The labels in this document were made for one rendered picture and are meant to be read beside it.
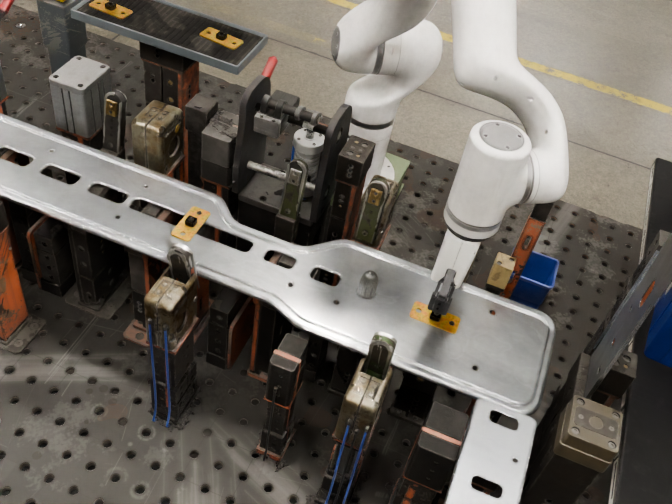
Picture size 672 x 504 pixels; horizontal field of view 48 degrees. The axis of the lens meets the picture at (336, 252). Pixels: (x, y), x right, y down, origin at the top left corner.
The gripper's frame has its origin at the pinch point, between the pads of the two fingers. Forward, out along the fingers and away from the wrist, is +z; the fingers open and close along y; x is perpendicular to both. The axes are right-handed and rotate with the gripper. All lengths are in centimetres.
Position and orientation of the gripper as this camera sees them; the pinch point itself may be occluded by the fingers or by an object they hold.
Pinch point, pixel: (445, 287)
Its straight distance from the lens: 123.4
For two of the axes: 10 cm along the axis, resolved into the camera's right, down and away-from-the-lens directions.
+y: -3.6, 6.5, -6.7
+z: -1.3, 6.7, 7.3
